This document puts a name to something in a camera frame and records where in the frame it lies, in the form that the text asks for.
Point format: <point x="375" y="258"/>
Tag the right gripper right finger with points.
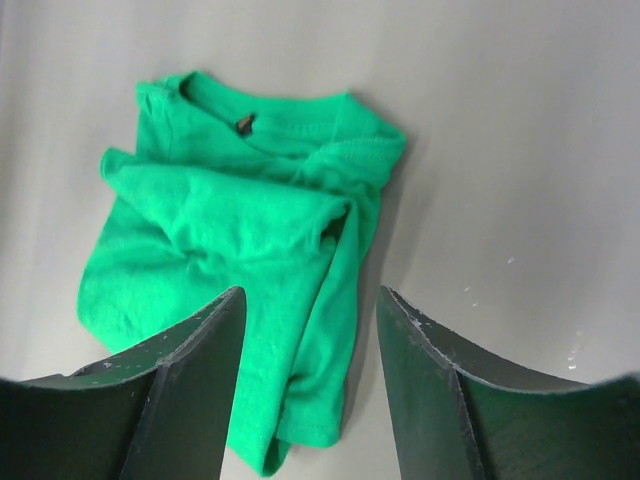
<point x="459" y="411"/>

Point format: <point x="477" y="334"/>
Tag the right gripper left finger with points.
<point x="158" y="410"/>

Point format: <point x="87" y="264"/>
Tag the green t shirt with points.
<point x="278" y="196"/>

